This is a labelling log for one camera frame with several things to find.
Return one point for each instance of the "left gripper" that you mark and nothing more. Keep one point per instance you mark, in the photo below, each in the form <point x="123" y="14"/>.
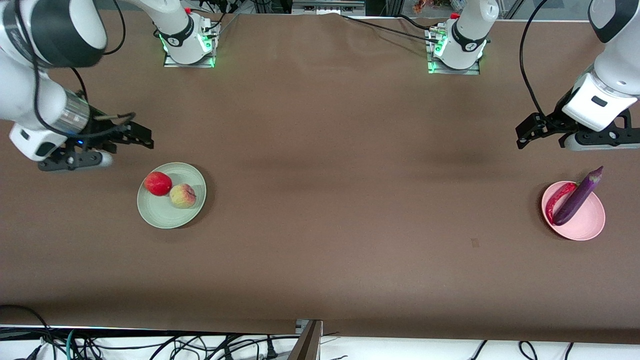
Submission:
<point x="551" y="124"/>

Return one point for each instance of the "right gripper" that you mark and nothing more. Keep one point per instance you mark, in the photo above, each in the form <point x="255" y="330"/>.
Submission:
<point x="103" y="131"/>

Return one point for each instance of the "red apple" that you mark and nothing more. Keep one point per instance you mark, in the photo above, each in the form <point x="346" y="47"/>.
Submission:
<point x="158" y="183"/>

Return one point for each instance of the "red chili pepper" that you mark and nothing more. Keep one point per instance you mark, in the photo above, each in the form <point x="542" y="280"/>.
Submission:
<point x="552" y="200"/>

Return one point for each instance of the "purple eggplant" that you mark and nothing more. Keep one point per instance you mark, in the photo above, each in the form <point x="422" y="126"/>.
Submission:
<point x="577" y="197"/>

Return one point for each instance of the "yellow-pink peach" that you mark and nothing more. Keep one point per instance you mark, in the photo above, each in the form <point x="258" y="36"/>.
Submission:
<point x="182" y="195"/>

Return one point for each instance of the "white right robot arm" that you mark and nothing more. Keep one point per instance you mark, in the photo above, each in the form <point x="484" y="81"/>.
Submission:
<point x="30" y="90"/>

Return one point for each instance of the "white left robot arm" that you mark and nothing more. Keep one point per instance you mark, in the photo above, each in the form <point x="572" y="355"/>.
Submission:
<point x="620" y="65"/>

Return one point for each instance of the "pale green round plate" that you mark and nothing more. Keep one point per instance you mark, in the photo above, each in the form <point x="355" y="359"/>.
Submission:
<point x="165" y="215"/>

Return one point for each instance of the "pink round plate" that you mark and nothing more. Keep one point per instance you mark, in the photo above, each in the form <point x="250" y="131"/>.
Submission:
<point x="587" y="220"/>

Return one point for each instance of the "brown table cover sheet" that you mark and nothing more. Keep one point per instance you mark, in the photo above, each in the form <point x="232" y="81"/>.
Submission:
<point x="320" y="265"/>

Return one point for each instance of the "grey background device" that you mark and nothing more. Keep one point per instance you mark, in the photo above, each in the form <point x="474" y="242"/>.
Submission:
<point x="327" y="7"/>

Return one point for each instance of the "brown wooden board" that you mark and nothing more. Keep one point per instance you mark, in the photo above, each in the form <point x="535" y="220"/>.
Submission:
<point x="306" y="345"/>

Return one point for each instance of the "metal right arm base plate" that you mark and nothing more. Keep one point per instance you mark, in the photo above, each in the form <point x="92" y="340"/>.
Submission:
<point x="200" y="64"/>

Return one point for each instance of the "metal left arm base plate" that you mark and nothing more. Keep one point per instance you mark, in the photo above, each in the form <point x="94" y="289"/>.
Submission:
<point x="452" y="71"/>

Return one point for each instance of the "small metal edge bracket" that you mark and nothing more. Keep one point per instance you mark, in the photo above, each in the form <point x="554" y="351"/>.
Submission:
<point x="301" y="326"/>

